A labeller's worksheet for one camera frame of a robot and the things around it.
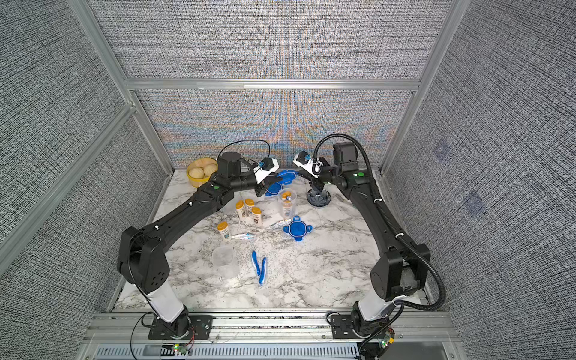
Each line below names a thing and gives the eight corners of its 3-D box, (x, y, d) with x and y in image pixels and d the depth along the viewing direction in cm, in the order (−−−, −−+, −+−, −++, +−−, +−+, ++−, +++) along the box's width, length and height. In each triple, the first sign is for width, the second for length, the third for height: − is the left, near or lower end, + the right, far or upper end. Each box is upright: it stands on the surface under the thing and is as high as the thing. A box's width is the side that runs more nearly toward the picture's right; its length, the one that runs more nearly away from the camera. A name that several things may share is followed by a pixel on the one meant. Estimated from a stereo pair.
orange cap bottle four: (253, 227, 100) (251, 215, 92) (254, 219, 103) (252, 206, 95) (261, 227, 100) (259, 215, 92) (262, 219, 103) (259, 206, 95)
